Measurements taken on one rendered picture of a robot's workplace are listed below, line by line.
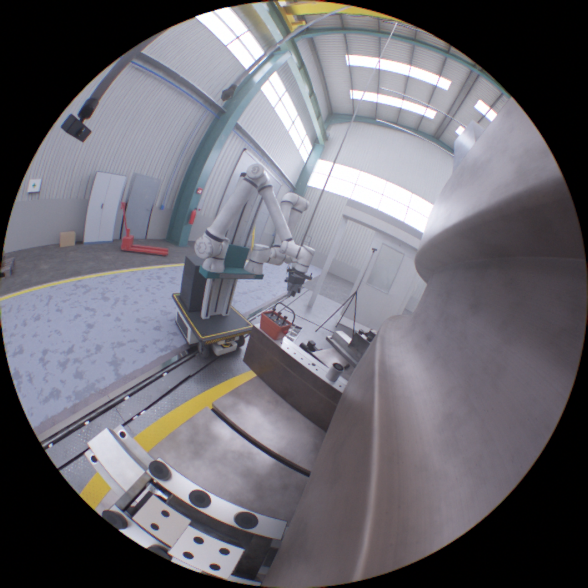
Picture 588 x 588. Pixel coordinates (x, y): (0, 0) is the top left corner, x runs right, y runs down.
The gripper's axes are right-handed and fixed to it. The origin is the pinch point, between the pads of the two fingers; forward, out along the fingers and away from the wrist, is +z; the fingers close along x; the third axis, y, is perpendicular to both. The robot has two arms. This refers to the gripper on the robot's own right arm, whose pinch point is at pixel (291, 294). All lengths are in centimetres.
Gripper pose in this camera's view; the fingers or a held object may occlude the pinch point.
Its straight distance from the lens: 118.6
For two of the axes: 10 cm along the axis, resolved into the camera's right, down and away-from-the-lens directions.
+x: -5.6, 0.4, -8.3
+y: -7.5, -4.5, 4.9
